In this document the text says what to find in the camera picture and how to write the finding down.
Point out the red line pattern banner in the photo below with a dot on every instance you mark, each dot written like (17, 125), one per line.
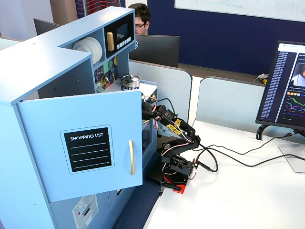
(100, 4)

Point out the yellow small object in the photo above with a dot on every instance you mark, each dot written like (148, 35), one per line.
(264, 81)

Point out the light blue toy kitchen cabinet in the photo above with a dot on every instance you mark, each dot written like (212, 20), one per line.
(35, 59)

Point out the white whiteboard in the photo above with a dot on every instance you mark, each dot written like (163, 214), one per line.
(238, 6)

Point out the silver toy pot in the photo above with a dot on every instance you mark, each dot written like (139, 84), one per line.
(131, 85)

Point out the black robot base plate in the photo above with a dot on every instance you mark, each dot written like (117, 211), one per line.
(155, 175)

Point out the dark haired person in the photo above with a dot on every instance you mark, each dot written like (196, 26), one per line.
(140, 14)

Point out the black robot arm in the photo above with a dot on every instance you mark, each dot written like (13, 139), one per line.
(188, 130)

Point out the red table clamp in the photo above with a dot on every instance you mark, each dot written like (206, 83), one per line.
(179, 188)

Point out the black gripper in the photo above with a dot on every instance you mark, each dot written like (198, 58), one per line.
(146, 109)

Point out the blue shopping list cabinet door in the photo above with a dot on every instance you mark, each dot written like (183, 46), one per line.
(47, 143)

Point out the grey desk divider panel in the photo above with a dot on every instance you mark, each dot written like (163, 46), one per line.
(171, 95)
(228, 102)

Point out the lit computer monitor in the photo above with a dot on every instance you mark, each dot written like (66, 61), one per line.
(283, 83)

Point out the silver pot lid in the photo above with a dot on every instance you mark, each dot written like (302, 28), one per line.
(129, 78)

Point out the silver monitor stand base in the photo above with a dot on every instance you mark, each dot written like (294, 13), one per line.
(291, 157)

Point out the white toy plate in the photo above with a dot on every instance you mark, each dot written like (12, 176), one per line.
(82, 45)
(101, 51)
(96, 52)

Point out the black toy microwave door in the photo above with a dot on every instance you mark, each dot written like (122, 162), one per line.
(124, 31)

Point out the gold oven knob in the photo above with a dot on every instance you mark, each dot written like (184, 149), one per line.
(154, 96)

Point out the wide black monitor back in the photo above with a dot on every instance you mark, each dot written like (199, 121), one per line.
(157, 50)

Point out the black rimmed glasses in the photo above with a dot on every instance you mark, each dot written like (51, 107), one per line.
(140, 25)

